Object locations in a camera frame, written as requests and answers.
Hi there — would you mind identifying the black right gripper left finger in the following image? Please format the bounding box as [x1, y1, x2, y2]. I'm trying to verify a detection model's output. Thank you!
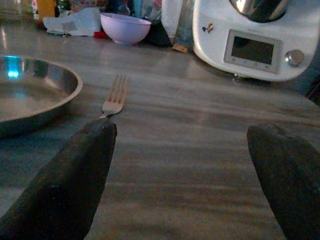
[0, 117, 118, 240]

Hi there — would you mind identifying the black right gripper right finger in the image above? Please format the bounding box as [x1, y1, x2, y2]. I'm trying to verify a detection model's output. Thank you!
[246, 122, 320, 240]

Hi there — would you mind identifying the silver metal fork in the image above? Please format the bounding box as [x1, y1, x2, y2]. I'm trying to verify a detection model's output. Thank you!
[99, 74, 129, 120]

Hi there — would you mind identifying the round steel plate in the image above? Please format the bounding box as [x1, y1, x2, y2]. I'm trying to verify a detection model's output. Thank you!
[0, 54, 84, 139]

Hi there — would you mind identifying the white kitchen cooking machine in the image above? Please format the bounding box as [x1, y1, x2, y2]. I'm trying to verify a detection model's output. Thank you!
[192, 0, 320, 83]

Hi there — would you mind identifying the lilac plastic bowl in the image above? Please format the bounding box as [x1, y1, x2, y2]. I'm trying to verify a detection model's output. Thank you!
[100, 12, 153, 46]

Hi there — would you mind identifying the small orange packet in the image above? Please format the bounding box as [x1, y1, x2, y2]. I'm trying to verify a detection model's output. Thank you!
[171, 42, 189, 54]

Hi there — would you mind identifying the steel mixing bowl of machine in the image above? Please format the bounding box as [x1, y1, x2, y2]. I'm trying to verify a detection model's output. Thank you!
[228, 0, 291, 24]

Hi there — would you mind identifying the orange container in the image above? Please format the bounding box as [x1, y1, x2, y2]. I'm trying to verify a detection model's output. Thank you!
[33, 0, 57, 26]

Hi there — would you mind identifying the white plastic tube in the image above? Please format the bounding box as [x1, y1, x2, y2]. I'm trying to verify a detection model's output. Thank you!
[160, 0, 184, 39]

